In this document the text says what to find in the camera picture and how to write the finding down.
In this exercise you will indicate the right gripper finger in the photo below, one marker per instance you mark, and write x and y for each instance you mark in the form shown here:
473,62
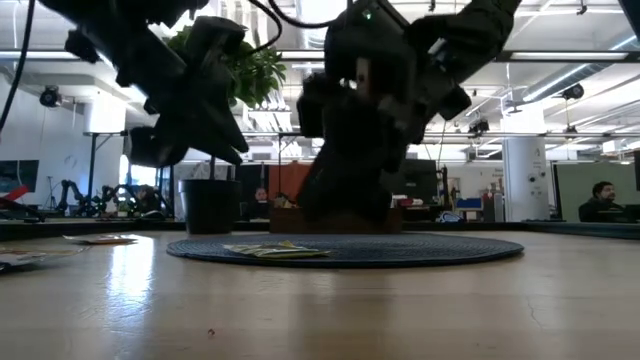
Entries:
370,192
325,185

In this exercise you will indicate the lemon lime green tea bag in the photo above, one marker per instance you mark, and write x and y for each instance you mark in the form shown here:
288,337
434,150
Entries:
275,251

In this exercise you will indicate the black aluminium table frame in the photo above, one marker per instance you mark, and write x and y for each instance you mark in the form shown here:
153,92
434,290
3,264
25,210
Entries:
75,227

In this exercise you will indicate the black ceiling spotlight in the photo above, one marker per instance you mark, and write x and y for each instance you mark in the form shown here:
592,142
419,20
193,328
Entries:
479,126

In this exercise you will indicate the round dark woven placemat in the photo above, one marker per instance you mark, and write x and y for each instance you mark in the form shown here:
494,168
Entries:
425,250

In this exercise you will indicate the person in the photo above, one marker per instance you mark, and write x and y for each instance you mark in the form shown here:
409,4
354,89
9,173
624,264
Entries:
260,200
602,205

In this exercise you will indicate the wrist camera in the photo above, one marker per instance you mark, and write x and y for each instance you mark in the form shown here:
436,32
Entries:
311,107
217,37

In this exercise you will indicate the red flat box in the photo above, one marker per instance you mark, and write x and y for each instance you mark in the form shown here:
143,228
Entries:
412,201

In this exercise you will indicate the round black stage light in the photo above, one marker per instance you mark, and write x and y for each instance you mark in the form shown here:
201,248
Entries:
573,92

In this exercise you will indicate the black background robot rig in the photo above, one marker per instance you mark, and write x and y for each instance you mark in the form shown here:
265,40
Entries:
80,197

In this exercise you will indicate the orange partition wall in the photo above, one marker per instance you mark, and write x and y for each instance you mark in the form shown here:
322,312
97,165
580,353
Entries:
290,180

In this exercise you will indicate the grey green partition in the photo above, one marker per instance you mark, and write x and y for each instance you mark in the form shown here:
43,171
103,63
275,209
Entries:
570,185

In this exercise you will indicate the green plant in black pot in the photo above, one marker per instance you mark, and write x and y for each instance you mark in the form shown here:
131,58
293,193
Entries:
210,205

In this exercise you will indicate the blue storage bin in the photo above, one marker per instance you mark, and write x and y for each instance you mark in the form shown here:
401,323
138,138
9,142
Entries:
469,204

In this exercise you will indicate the dark wall screen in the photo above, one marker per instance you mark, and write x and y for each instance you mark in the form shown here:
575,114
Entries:
20,176

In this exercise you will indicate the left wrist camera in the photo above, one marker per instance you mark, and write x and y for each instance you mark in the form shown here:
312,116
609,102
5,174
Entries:
217,37

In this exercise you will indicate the black background truss rail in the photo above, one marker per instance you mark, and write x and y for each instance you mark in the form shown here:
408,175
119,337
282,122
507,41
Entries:
550,134

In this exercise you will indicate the black computer monitor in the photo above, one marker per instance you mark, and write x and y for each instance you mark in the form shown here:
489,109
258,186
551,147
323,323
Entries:
422,175

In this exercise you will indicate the brown wooden tea organizer box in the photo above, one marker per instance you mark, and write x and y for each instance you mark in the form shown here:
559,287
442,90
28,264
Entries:
282,222

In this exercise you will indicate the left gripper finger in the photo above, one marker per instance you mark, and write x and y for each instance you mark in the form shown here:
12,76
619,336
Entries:
225,125
150,147

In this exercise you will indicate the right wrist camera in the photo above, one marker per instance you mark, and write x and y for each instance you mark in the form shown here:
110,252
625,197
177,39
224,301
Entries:
311,107

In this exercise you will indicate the white and blue bag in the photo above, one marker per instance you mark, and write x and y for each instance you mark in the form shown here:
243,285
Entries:
450,217

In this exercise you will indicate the white round pillar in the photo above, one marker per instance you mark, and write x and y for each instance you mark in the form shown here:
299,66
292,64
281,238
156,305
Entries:
525,190

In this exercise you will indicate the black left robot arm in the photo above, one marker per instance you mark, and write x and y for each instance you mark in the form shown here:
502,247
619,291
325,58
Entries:
110,15

